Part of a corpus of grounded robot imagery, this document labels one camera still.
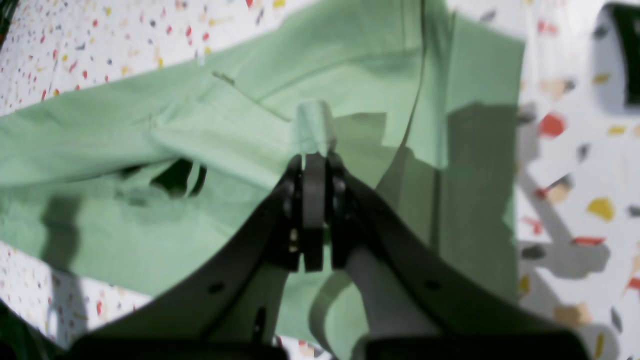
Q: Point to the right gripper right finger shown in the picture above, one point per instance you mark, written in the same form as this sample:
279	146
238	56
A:
417	306

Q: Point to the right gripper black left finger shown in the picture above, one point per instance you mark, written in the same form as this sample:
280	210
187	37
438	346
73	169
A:
227	309

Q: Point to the light green T-shirt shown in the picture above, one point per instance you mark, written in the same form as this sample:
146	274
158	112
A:
136	136

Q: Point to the black cylindrical tube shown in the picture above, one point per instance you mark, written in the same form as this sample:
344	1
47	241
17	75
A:
616	52

